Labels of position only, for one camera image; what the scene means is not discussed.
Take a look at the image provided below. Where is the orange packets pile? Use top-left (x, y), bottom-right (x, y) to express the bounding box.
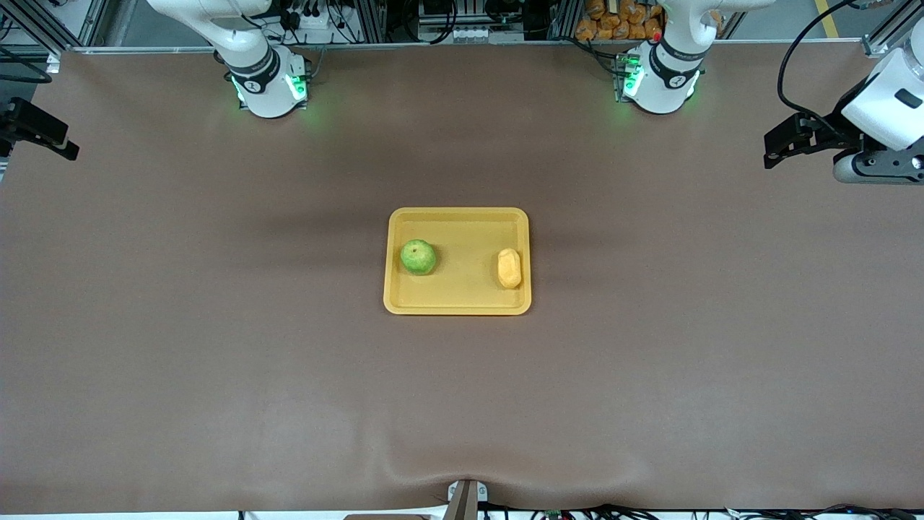
top-left (575, 0), bottom-right (666, 41)

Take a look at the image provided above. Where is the aluminium profile with corner bracket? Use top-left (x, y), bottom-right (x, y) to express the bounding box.
top-left (863, 0), bottom-right (924, 59)

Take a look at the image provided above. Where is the green apple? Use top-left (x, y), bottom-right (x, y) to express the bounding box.
top-left (400, 239), bottom-right (437, 277)

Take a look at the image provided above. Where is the silver table edge rail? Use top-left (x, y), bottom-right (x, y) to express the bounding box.
top-left (61, 40), bottom-right (867, 55)

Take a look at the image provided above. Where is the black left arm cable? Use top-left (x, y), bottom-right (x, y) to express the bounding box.
top-left (777, 0), bottom-right (867, 124)

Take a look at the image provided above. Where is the white power strip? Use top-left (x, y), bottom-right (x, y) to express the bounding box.
top-left (285, 6), bottom-right (349, 46)

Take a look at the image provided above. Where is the metal clamp bracket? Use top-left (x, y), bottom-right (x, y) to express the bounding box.
top-left (447, 480), bottom-right (489, 520)

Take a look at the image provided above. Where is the yellow potato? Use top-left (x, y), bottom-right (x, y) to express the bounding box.
top-left (497, 248), bottom-right (523, 290)

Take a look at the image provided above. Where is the yellow plastic tray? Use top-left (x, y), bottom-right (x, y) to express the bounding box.
top-left (383, 207), bottom-right (533, 316)

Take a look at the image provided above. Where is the diagonal aluminium profile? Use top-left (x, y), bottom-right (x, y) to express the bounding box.
top-left (0, 0), bottom-right (109, 48)

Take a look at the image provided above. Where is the aluminium frame post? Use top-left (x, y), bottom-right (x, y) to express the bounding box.
top-left (345, 0), bottom-right (387, 44)
top-left (549, 0), bottom-right (582, 40)

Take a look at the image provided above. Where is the brown table mat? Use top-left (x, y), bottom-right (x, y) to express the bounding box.
top-left (0, 45), bottom-right (924, 515)

